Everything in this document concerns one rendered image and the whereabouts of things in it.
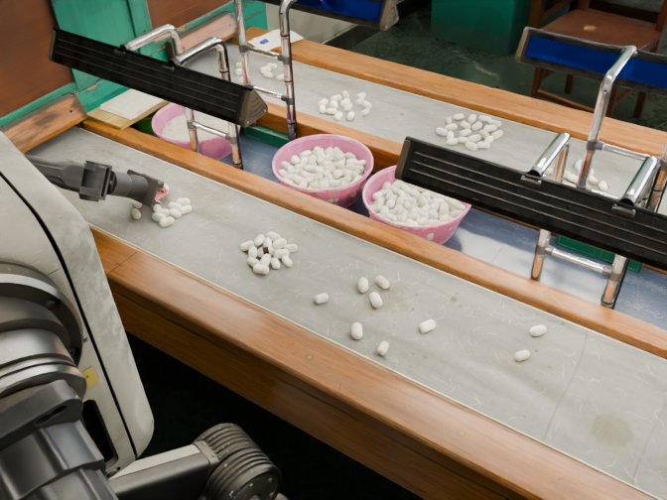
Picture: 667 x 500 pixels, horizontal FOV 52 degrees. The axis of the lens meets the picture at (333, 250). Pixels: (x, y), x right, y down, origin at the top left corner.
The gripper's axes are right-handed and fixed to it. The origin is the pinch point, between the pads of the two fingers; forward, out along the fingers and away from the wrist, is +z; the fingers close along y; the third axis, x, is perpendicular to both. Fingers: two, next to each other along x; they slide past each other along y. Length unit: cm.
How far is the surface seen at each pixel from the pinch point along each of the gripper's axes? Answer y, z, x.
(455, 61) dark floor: 32, 244, -100
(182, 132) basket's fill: 19.1, 22.3, -14.9
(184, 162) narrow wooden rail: 4.6, 9.5, -8.1
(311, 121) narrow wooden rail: -12.8, 36.0, -30.1
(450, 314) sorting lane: -79, 1, 1
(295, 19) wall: 100, 178, -87
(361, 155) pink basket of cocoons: -33, 33, -25
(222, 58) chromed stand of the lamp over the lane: -8.8, -5.0, -35.5
